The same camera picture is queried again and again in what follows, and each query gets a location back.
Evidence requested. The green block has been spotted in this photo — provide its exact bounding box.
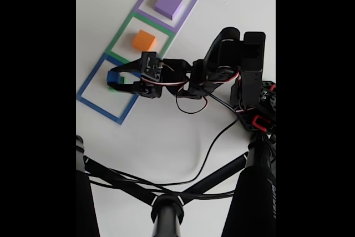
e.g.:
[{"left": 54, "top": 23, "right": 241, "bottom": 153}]
[{"left": 109, "top": 76, "right": 128, "bottom": 92}]

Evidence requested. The small blue block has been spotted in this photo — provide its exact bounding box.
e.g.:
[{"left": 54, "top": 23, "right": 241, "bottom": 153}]
[{"left": 106, "top": 70, "right": 121, "bottom": 84}]

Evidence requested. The orange block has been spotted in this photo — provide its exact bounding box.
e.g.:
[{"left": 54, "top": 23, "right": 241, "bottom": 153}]
[{"left": 132, "top": 29, "right": 157, "bottom": 51}]

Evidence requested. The large purple block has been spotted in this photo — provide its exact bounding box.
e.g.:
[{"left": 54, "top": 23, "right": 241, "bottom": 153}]
[{"left": 154, "top": 0, "right": 184, "bottom": 21}]

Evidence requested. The red clamp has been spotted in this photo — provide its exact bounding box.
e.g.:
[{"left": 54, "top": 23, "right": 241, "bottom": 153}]
[{"left": 251, "top": 115, "right": 271, "bottom": 133}]

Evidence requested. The black tripod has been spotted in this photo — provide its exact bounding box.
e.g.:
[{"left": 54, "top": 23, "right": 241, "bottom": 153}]
[{"left": 76, "top": 134, "right": 276, "bottom": 237}]

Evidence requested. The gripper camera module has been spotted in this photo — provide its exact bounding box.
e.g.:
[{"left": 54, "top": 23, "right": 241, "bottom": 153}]
[{"left": 140, "top": 51, "right": 165, "bottom": 83}]

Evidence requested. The green square frame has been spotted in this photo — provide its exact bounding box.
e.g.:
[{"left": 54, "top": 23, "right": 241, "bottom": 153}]
[{"left": 105, "top": 11, "right": 176, "bottom": 64}]

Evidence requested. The blue square frame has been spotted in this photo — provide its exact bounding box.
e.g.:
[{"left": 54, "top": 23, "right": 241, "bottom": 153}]
[{"left": 77, "top": 53, "right": 149, "bottom": 125}]

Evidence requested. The purple square frame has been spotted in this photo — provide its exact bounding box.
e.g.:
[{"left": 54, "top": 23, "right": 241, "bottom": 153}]
[{"left": 135, "top": 0, "right": 201, "bottom": 34}]

